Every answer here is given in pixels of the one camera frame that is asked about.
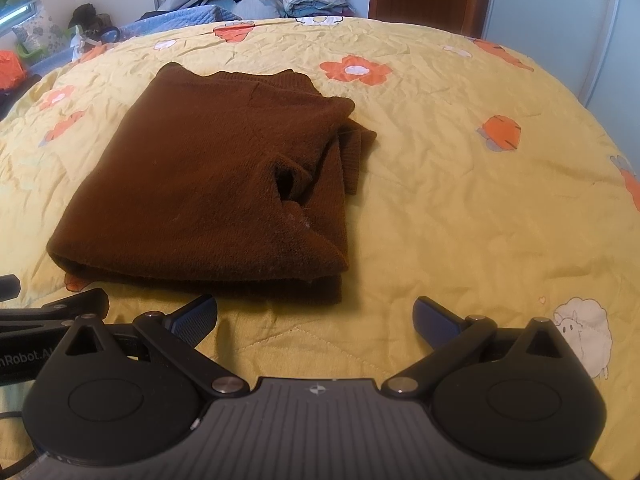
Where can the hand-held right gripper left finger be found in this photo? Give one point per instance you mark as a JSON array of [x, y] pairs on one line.
[[196, 321]]

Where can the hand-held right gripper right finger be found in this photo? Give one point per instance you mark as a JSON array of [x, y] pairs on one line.
[[434, 321]]

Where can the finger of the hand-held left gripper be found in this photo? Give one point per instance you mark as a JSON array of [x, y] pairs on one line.
[[9, 287], [60, 305]]

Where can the brown knit sweater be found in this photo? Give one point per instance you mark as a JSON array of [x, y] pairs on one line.
[[200, 185]]

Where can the yellow floral quilt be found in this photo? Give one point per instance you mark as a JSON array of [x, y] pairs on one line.
[[475, 200]]

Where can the dark cloth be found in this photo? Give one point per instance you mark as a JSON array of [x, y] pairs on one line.
[[17, 95]]

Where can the orange cloth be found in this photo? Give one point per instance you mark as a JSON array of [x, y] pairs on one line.
[[11, 71]]

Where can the white crumpled cloth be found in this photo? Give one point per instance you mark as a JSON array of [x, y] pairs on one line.
[[82, 41]]

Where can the grey floral pillow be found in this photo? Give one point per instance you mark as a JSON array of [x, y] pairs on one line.
[[37, 30]]

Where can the window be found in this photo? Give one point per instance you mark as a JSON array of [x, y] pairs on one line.
[[17, 16]]

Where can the dark plush toy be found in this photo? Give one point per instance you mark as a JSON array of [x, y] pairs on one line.
[[87, 16]]

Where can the blue quilted blanket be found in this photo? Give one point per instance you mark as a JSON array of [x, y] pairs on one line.
[[190, 17]]

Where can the frosted sliding wardrobe door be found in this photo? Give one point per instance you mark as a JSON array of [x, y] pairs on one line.
[[550, 25]]

